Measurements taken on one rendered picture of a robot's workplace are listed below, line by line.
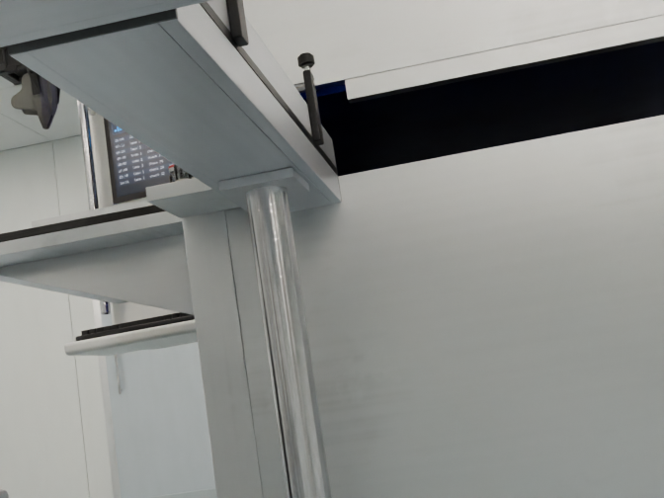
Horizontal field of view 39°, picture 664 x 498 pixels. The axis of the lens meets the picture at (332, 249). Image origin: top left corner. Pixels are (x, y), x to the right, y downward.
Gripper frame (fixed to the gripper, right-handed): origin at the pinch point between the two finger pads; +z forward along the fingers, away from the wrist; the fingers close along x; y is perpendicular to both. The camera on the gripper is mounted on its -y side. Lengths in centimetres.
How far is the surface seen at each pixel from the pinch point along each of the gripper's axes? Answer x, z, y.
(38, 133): -522, -186, 252
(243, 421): 12, 53, -29
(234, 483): 12, 61, -27
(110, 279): 2.5, 28.1, -8.4
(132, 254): 2.5, 24.9, -12.5
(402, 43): 12, 4, -59
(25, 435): -544, 41, 297
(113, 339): -68, 30, 21
